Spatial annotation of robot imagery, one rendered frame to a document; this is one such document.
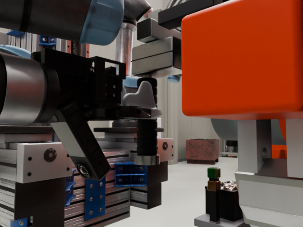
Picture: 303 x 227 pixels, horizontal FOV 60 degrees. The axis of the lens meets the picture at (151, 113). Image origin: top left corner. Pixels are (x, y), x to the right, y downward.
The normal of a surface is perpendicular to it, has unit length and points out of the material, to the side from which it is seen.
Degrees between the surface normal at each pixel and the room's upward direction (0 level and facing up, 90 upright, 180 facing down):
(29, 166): 90
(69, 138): 123
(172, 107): 90
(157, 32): 90
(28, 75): 75
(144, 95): 91
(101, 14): 115
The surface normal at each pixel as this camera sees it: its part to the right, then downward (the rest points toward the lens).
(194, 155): -0.38, -0.06
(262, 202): -0.67, -0.05
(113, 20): 0.52, 0.40
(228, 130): -0.50, 0.62
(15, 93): 0.73, 0.22
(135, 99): 0.69, -0.04
